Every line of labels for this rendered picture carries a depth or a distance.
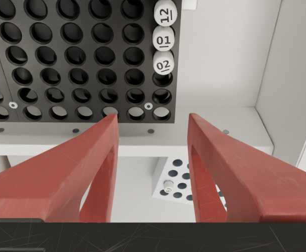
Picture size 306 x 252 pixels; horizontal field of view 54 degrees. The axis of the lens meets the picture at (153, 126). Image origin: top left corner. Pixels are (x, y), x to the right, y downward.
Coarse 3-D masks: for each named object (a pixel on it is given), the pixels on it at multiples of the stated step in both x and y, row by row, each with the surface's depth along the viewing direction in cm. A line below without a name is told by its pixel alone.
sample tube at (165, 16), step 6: (162, 0) 16; (168, 0) 16; (156, 6) 16; (162, 6) 16; (168, 6) 16; (174, 6) 16; (156, 12) 16; (162, 12) 16; (168, 12) 16; (174, 12) 16; (156, 18) 16; (162, 18) 16; (168, 18) 16; (174, 18) 16; (162, 24) 16; (168, 24) 16
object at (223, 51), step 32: (224, 0) 23; (256, 0) 23; (192, 32) 24; (224, 32) 24; (256, 32) 24; (192, 64) 26; (224, 64) 26; (256, 64) 26; (192, 96) 28; (224, 96) 28; (256, 96) 28; (0, 128) 25; (32, 128) 25; (64, 128) 25; (128, 128) 25; (160, 128) 25; (224, 128) 25; (256, 128) 26
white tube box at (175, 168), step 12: (168, 156) 37; (180, 156) 37; (156, 168) 42; (168, 168) 38; (180, 168) 38; (156, 180) 41; (180, 180) 40; (156, 192) 41; (180, 192) 42; (192, 204) 42
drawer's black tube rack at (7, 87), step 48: (0, 0) 19; (48, 0) 17; (96, 0) 19; (144, 0) 17; (0, 48) 18; (48, 48) 21; (96, 48) 18; (144, 48) 18; (0, 96) 24; (48, 96) 21; (96, 96) 20; (144, 96) 20
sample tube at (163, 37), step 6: (156, 30) 17; (162, 30) 16; (168, 30) 17; (156, 36) 17; (162, 36) 17; (168, 36) 17; (156, 42) 17; (162, 42) 17; (168, 42) 17; (156, 48) 17; (162, 48) 17; (168, 48) 17
